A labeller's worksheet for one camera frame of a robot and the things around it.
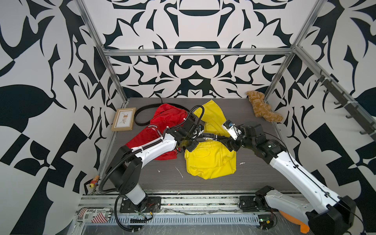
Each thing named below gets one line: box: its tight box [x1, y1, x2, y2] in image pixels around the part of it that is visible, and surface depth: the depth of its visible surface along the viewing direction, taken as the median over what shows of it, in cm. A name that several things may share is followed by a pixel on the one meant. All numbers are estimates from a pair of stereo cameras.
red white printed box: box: [77, 207, 113, 223], surface depth 71 cm
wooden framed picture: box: [111, 107, 137, 132], surface depth 108 cm
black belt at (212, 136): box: [202, 132, 227, 141], surface depth 82 cm
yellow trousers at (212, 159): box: [184, 99, 237, 180], surface depth 85 cm
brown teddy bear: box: [245, 90, 284, 122], surface depth 107 cm
